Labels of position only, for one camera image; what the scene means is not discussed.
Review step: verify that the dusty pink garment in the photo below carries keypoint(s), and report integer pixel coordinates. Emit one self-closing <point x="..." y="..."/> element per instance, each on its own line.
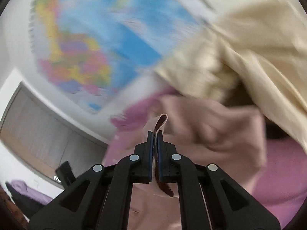
<point x="203" y="129"/>

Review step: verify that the colourful wall map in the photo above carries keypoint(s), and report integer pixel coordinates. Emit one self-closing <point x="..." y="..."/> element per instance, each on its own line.
<point x="108" y="28"/>

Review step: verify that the pink floral bedsheet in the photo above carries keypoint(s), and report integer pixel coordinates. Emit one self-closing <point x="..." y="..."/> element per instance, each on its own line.
<point x="275" y="172"/>

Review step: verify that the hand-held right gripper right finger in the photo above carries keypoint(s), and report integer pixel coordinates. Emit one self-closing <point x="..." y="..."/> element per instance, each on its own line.
<point x="160" y="148"/>

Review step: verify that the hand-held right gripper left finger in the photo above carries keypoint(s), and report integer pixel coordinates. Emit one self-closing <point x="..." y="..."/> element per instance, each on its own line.
<point x="150" y="153"/>

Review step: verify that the cream garment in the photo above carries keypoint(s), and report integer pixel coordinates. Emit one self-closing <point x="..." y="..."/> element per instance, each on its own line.
<point x="263" y="52"/>

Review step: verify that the purple cloth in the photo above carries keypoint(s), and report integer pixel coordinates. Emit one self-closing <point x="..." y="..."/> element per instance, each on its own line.
<point x="26" y="187"/>

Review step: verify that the grey wood grain wardrobe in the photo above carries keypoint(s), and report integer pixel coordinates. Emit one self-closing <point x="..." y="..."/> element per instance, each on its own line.
<point x="36" y="129"/>

